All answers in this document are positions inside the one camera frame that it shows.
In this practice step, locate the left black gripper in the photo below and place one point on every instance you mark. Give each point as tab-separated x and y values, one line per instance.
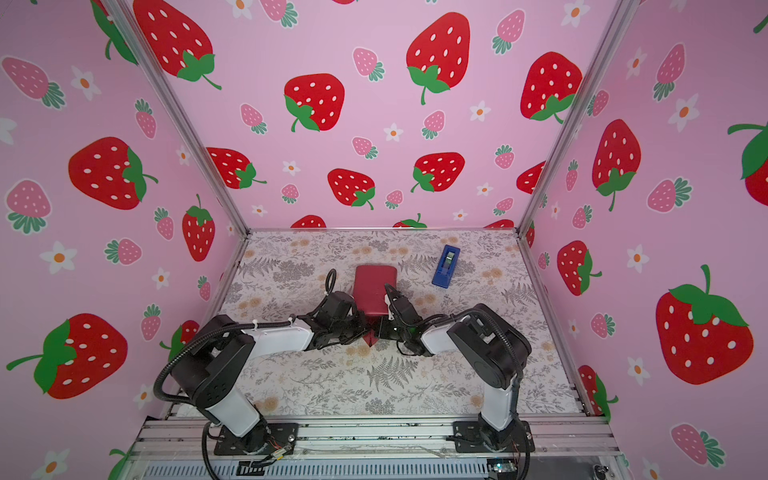
361	326

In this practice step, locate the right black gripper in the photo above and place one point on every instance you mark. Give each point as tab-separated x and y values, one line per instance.
383	323

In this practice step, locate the maroon wrapping paper sheet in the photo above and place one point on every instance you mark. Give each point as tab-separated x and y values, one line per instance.
369	293

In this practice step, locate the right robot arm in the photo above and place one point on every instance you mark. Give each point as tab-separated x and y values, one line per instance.
495	350

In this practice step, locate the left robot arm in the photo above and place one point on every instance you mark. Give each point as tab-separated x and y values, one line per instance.
205	372

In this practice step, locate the floral table mat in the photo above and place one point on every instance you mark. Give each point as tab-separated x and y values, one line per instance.
283	272

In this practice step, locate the blue tape dispenser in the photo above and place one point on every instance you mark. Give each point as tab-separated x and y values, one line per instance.
446	266

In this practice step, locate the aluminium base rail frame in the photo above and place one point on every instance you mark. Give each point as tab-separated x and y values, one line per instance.
379	447

